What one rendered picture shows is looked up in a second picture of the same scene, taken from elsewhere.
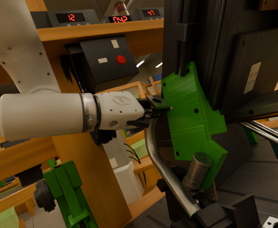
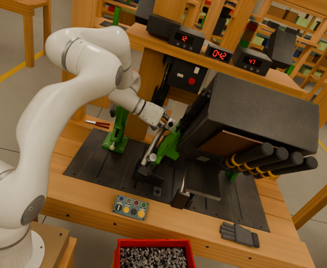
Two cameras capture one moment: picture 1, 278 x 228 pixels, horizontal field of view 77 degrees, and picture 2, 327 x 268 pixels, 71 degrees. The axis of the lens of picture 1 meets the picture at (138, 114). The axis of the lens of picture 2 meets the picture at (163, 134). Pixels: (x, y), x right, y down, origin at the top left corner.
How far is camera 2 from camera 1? 86 cm
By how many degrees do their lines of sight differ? 42
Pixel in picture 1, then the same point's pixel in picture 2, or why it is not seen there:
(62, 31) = (168, 49)
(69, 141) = (141, 91)
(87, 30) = (183, 56)
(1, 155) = not seen: hidden behind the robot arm
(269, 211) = (165, 189)
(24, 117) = (115, 100)
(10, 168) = not seen: hidden behind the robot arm
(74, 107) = (131, 107)
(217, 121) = (174, 155)
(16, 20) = (123, 87)
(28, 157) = not seen: hidden behind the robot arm
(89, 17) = (196, 43)
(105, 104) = (144, 111)
